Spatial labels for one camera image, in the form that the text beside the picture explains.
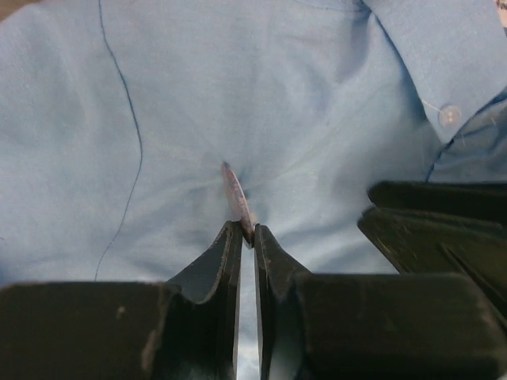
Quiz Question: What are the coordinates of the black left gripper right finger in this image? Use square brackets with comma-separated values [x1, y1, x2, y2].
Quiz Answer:
[254, 225, 506, 379]

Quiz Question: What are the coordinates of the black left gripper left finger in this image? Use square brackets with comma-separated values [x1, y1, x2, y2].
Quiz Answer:
[1, 222, 242, 379]

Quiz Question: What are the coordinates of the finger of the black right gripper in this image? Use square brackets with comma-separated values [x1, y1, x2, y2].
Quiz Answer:
[357, 207, 506, 317]
[368, 181, 506, 226]

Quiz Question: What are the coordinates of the pink blossom round brooch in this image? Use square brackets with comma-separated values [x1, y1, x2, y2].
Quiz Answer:
[221, 162, 256, 249]

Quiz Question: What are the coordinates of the blue button-up shirt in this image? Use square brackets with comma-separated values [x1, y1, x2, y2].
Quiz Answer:
[0, 0, 507, 380]

